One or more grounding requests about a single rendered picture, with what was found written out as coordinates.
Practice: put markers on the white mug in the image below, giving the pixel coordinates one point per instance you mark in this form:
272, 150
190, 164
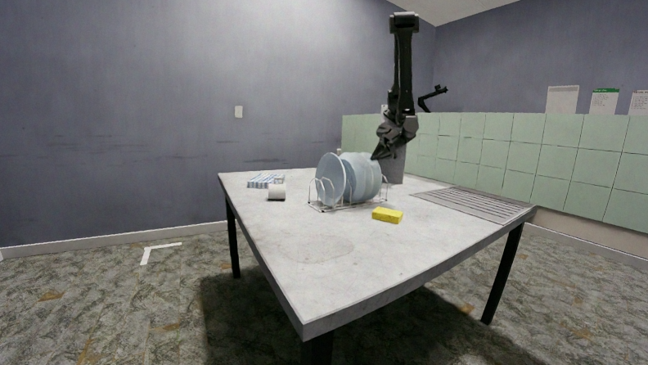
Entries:
277, 191

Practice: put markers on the blue and white checkered towel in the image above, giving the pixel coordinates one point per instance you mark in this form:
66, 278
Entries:
263, 179

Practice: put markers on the yellow sponge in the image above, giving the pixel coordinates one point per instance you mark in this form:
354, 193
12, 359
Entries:
387, 215

